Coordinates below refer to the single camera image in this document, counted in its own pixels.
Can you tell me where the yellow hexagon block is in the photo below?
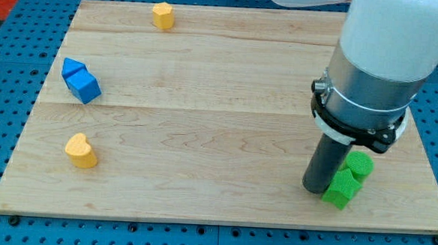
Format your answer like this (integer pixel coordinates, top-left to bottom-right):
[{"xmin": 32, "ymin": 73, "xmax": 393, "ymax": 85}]
[{"xmin": 152, "ymin": 1, "xmax": 175, "ymax": 30}]

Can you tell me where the yellow heart block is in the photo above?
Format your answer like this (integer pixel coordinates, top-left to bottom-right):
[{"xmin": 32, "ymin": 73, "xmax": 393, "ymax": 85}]
[{"xmin": 64, "ymin": 133, "xmax": 98, "ymax": 169}]

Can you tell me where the green cylinder block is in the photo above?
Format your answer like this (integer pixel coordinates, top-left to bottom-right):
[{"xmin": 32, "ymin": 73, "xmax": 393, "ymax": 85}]
[{"xmin": 338, "ymin": 151, "xmax": 374, "ymax": 184}]

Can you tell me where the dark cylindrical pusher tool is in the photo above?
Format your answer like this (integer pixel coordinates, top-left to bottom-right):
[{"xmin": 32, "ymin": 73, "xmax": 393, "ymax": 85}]
[{"xmin": 302, "ymin": 134, "xmax": 352, "ymax": 194}]

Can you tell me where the wooden board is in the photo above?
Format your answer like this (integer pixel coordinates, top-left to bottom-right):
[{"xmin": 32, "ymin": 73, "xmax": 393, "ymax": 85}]
[{"xmin": 0, "ymin": 0, "xmax": 438, "ymax": 235}]

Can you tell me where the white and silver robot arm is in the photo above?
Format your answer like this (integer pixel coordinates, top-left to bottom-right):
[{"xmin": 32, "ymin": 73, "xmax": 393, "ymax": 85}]
[{"xmin": 272, "ymin": 0, "xmax": 438, "ymax": 154}]

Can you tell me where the blue triangle block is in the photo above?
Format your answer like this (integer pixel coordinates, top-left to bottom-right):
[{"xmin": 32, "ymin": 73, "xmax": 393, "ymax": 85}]
[{"xmin": 61, "ymin": 58, "xmax": 87, "ymax": 88}]

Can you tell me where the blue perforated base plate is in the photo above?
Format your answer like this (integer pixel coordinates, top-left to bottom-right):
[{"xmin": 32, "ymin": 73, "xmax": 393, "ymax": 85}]
[{"xmin": 0, "ymin": 0, "xmax": 438, "ymax": 245}]

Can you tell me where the blue cube block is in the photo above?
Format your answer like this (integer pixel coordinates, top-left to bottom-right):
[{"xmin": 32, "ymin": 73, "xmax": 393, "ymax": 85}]
[{"xmin": 67, "ymin": 70, "xmax": 102, "ymax": 104}]

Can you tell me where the green star block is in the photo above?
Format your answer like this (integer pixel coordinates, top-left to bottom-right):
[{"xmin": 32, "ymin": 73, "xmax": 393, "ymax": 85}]
[{"xmin": 321, "ymin": 169, "xmax": 362, "ymax": 210}]

